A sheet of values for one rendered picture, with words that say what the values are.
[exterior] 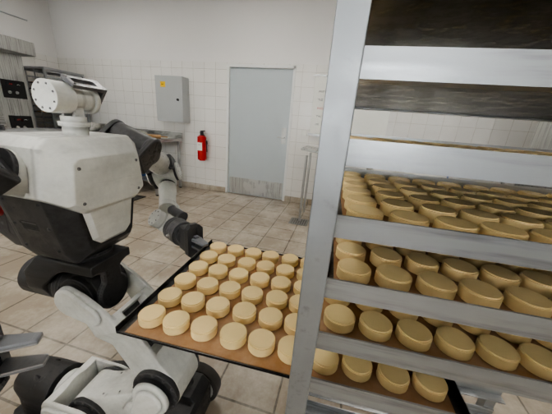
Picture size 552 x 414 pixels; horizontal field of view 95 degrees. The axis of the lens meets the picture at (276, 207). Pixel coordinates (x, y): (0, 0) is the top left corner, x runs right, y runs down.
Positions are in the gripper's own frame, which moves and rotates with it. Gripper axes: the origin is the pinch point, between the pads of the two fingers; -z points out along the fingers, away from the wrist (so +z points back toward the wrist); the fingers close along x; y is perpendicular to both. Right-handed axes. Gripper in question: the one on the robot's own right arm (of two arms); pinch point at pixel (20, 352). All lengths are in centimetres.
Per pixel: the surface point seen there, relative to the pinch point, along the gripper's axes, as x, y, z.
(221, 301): 1.2, 3.8, -32.6
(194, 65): 117, 437, -38
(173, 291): 1.2, 9.7, -22.8
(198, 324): 1.2, -1.6, -27.7
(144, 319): 1.2, 2.1, -17.9
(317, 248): 25, -19, -41
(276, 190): -72, 357, -167
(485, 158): 37, -24, -56
